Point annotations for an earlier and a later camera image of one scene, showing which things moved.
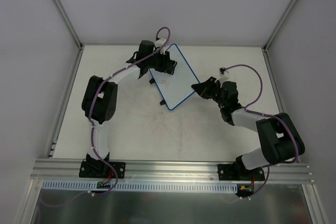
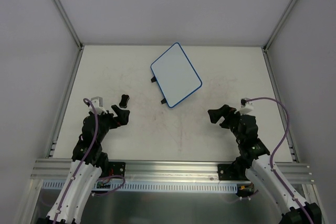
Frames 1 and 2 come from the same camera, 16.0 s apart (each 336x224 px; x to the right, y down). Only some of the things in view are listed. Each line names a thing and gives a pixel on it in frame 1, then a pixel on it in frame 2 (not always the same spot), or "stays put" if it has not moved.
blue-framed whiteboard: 174,88 stays put
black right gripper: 213,91 → 228,118
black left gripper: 163,63 → 111,118
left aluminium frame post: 66,18 stays put
